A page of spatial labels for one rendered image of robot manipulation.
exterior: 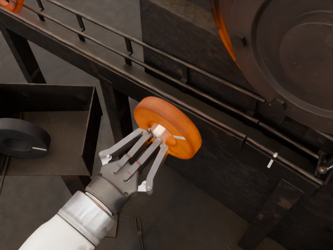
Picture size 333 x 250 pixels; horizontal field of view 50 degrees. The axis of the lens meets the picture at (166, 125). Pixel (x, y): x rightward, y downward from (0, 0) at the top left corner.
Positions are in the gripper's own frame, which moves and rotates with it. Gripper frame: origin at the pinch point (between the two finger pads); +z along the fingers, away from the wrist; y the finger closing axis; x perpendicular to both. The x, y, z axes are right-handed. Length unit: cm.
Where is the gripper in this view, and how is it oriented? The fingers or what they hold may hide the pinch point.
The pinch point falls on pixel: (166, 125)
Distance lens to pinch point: 72.4
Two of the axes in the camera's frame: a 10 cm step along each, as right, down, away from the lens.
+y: 8.0, 5.1, -3.2
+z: 6.0, -7.0, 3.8
